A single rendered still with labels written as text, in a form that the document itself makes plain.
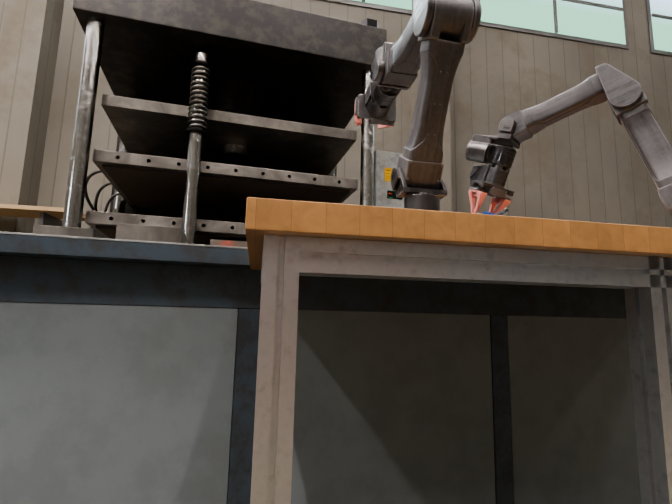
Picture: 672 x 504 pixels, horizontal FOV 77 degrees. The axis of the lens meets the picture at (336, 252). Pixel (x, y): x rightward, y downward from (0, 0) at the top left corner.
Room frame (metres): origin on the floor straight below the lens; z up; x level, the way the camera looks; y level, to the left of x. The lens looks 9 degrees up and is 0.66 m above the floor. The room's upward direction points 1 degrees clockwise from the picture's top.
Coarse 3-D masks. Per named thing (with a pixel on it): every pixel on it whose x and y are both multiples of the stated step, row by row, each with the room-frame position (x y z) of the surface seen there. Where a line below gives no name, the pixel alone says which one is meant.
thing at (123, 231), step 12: (120, 228) 1.00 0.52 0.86; (132, 228) 1.00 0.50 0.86; (144, 228) 1.01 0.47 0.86; (156, 228) 1.02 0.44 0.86; (168, 228) 1.02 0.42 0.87; (180, 228) 1.03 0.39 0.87; (144, 240) 1.01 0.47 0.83; (156, 240) 1.02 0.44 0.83; (168, 240) 1.02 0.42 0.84; (180, 240) 1.03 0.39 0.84
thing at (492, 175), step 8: (488, 168) 1.09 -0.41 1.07; (496, 168) 1.07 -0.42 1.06; (488, 176) 1.09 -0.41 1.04; (496, 176) 1.08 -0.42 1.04; (504, 176) 1.08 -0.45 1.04; (472, 184) 1.11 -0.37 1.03; (480, 184) 1.08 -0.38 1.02; (488, 184) 1.07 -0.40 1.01; (496, 184) 1.08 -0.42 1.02; (504, 184) 1.09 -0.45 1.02; (512, 192) 1.09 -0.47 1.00
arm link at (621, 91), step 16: (608, 64) 0.89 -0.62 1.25; (592, 80) 0.92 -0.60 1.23; (608, 80) 0.89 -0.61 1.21; (624, 80) 0.87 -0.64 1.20; (560, 96) 0.97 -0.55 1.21; (576, 96) 0.95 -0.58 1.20; (592, 96) 0.93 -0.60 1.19; (608, 96) 0.89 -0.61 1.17; (624, 96) 0.87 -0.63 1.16; (640, 96) 0.86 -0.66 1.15; (528, 112) 1.01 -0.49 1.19; (544, 112) 1.00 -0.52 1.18; (560, 112) 0.98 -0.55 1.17; (576, 112) 0.98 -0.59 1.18; (528, 128) 1.02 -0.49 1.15
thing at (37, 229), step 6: (36, 228) 0.99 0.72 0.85; (42, 228) 0.99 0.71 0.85; (48, 228) 0.99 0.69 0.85; (54, 228) 1.00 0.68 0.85; (60, 228) 1.00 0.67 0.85; (66, 228) 1.00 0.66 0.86; (72, 228) 1.01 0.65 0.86; (78, 228) 1.01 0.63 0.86; (84, 228) 1.01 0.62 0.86; (90, 228) 1.02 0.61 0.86; (48, 234) 0.99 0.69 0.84; (54, 234) 1.00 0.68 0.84; (60, 234) 1.00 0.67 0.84; (66, 234) 1.00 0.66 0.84; (72, 234) 1.01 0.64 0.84; (78, 234) 1.01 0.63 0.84; (84, 234) 1.02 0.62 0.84; (90, 234) 1.02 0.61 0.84; (96, 234) 1.05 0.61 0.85
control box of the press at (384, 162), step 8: (376, 152) 1.96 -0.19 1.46; (384, 152) 1.97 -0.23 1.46; (392, 152) 1.98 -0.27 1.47; (376, 160) 1.96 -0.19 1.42; (384, 160) 1.97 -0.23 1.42; (392, 160) 1.98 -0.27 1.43; (376, 168) 1.96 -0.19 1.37; (384, 168) 1.97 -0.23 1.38; (392, 168) 1.98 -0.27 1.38; (376, 176) 1.96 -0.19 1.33; (384, 176) 1.97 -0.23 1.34; (376, 184) 1.96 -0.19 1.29; (384, 184) 1.97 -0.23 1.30; (376, 192) 1.96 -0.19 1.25; (384, 192) 1.97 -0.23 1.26; (392, 192) 1.98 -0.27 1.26; (376, 200) 1.96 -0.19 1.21; (384, 200) 1.97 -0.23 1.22; (392, 200) 1.98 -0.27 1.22; (400, 200) 1.99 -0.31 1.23
